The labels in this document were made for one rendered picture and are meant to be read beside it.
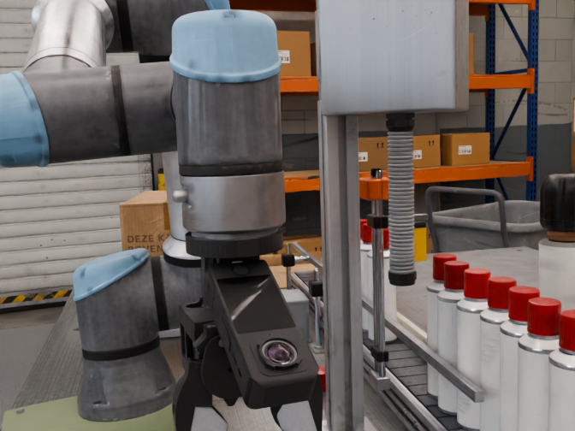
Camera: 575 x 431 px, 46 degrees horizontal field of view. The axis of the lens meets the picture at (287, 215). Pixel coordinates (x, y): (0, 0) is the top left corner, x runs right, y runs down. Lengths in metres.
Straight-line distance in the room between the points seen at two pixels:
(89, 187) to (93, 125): 4.68
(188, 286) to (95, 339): 0.15
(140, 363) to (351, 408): 0.31
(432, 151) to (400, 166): 4.59
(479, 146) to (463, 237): 2.32
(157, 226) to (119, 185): 3.76
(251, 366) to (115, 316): 0.63
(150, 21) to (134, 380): 0.51
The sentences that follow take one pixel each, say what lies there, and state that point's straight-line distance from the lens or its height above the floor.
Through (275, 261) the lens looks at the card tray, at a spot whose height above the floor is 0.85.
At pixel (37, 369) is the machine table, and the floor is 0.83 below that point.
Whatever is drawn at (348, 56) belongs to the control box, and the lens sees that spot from 0.86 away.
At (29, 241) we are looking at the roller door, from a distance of 5.26.
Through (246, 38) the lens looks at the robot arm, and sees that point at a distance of 0.46.
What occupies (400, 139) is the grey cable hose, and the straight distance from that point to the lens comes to 0.82.
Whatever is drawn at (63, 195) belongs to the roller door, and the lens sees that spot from 5.22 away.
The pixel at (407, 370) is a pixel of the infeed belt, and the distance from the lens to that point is 1.13.
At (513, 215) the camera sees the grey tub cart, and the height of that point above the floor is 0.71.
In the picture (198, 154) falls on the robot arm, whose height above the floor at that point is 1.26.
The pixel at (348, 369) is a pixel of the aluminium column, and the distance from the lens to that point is 0.98.
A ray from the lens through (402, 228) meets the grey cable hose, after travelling 0.83.
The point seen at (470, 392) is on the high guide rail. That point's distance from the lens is 0.85.
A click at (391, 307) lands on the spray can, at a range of 1.23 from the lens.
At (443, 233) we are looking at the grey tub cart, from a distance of 3.48.
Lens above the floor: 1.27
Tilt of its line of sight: 8 degrees down
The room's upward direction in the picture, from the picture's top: 2 degrees counter-clockwise
